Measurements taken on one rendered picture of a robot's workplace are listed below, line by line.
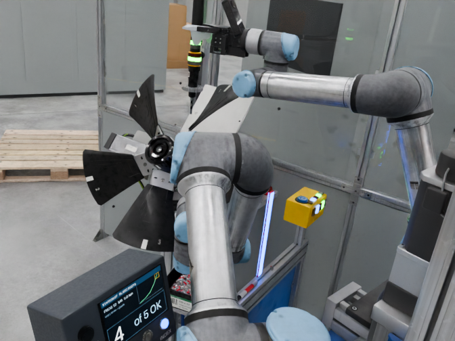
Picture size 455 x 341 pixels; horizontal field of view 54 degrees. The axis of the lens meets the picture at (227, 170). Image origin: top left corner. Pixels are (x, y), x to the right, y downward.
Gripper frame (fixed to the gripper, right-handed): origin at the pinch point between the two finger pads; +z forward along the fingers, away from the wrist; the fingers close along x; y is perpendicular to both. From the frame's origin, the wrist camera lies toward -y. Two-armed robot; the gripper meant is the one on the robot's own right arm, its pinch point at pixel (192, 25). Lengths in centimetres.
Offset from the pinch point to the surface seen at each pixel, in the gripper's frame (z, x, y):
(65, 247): 124, 68, 166
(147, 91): 26.1, 14.8, 29.0
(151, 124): 19.9, 8.7, 39.8
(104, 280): -25, -76, 41
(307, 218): -45, 14, 63
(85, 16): 377, 389, 53
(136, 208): 9, -17, 62
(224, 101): -9.2, 10.6, 25.4
